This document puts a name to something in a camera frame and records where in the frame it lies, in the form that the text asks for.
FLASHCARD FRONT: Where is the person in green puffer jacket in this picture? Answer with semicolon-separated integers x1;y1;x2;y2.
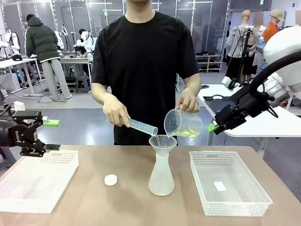
25;14;72;101

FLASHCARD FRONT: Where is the person's right hand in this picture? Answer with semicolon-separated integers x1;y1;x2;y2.
102;93;132;128

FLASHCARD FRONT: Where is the person in black t-shirt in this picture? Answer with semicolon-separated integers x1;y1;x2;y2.
91;0;202;146

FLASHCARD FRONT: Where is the person's right forearm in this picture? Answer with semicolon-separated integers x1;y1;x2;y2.
91;82;114;106

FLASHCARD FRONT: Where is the translucent plastic conical flask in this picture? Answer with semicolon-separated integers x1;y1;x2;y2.
148;153;175;196

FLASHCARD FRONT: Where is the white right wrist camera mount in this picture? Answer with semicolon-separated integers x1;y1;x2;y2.
222;76;241;90

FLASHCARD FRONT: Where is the clear graduated cylinder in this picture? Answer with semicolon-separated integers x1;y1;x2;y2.
127;117;159;137

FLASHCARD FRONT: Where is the white round flask cap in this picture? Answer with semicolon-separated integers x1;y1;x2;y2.
104;174;118;186

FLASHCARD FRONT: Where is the person's left hand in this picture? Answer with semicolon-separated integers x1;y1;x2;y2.
174;88;201;115

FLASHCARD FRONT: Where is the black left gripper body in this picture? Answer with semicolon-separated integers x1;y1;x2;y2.
0;120;34;149

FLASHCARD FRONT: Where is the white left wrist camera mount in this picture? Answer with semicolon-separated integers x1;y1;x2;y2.
12;101;26;112

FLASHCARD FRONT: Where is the white workbench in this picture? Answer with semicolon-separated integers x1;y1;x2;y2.
58;54;95;93

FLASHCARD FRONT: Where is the mannequin in orange dress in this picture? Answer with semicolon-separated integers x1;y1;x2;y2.
261;9;286;44

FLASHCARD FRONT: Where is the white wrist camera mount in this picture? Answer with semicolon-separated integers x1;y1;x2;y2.
12;101;26;112
222;76;241;90

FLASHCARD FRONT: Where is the clear plastic measuring jug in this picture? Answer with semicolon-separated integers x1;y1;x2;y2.
164;105;204;138

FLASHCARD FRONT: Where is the white humanoid robot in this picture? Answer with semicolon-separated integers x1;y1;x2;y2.
76;28;95;54

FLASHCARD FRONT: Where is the translucent plastic funnel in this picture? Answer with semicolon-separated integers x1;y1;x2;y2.
148;134;177;163

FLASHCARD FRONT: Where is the white perforated plastic basket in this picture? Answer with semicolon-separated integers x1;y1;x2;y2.
189;151;273;217
0;150;79;214

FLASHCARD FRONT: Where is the wooden shoe rack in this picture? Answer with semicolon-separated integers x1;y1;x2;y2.
195;50;224;73

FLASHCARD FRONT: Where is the mannequin in grey shirt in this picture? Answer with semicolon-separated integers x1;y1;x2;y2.
223;9;262;82

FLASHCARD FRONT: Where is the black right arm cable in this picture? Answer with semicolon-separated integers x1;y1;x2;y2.
248;50;301;99

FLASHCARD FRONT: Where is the person's left forearm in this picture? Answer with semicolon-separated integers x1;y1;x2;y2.
182;72;202;95

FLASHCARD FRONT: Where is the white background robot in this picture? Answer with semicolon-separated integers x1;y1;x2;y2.
4;29;21;56

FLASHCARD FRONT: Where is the black tray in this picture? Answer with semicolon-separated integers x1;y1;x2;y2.
203;95;238;122

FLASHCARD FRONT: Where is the mannequin in floral garment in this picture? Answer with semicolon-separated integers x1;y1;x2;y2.
242;11;268;76

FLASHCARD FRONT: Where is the white office desk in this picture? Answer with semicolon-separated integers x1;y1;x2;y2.
0;53;45;97

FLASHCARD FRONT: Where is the black camera tripod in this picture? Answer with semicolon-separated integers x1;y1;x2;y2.
223;25;253;83

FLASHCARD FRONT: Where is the black step stool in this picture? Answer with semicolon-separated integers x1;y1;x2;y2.
75;75;91;94

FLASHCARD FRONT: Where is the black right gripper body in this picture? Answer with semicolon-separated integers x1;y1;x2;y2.
234;91;271;119

